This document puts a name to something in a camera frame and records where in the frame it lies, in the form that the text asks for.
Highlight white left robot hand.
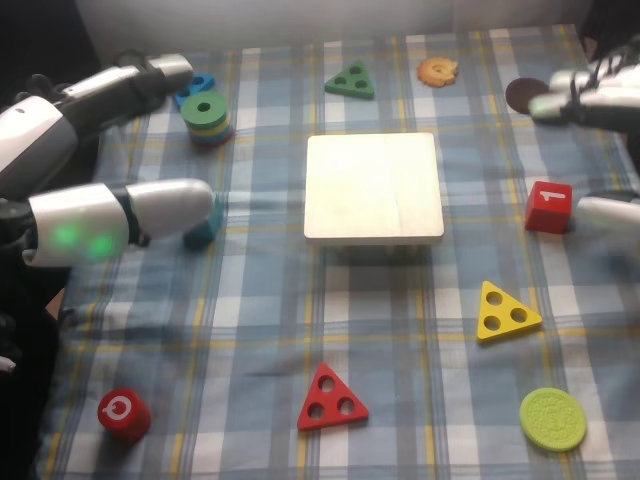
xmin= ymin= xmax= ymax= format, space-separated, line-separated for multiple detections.
xmin=0 ymin=49 xmax=217 ymax=269

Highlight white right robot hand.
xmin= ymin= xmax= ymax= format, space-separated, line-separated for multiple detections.
xmin=528 ymin=42 xmax=640 ymax=241

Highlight red number cube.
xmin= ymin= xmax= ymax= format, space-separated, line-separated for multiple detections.
xmin=524 ymin=180 xmax=574 ymax=235

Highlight teal cube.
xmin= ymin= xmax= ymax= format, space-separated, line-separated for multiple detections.
xmin=182 ymin=194 xmax=225 ymax=251

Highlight blue triangle with holes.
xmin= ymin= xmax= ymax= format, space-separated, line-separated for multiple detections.
xmin=174 ymin=73 xmax=216 ymax=111

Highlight yellow triangle with holes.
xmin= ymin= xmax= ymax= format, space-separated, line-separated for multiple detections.
xmin=475 ymin=279 xmax=544 ymax=344

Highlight green triangle with holes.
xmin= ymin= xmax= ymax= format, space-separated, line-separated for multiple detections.
xmin=323 ymin=59 xmax=376 ymax=101

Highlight red cylinder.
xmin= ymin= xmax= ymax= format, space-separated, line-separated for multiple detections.
xmin=97 ymin=387 xmax=152 ymax=444

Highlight red triangle with holes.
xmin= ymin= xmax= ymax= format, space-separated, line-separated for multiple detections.
xmin=297 ymin=362 xmax=370 ymax=432

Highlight brown round cookie toy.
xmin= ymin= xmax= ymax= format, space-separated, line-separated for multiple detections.
xmin=504 ymin=78 xmax=549 ymax=115

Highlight tan flower cookie toy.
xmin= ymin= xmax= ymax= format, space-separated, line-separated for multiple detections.
xmin=417 ymin=56 xmax=460 ymax=90

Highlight small wooden table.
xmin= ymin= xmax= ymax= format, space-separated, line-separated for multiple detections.
xmin=303 ymin=132 xmax=446 ymax=250

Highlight blue plaid tablecloth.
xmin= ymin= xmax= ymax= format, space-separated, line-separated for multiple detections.
xmin=37 ymin=24 xmax=640 ymax=480

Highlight green round cookie toy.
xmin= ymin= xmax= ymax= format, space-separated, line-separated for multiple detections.
xmin=518 ymin=387 xmax=588 ymax=454

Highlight green wooden ring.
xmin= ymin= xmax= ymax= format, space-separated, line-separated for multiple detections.
xmin=180 ymin=92 xmax=229 ymax=130

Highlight red wooden ring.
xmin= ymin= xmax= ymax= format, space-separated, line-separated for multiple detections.
xmin=191 ymin=130 xmax=236 ymax=148

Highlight yellow wooden ring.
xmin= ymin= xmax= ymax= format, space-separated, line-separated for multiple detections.
xmin=187 ymin=118 xmax=232 ymax=137

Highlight blue wooden ring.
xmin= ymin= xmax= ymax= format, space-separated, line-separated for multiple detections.
xmin=189 ymin=124 xmax=235 ymax=142

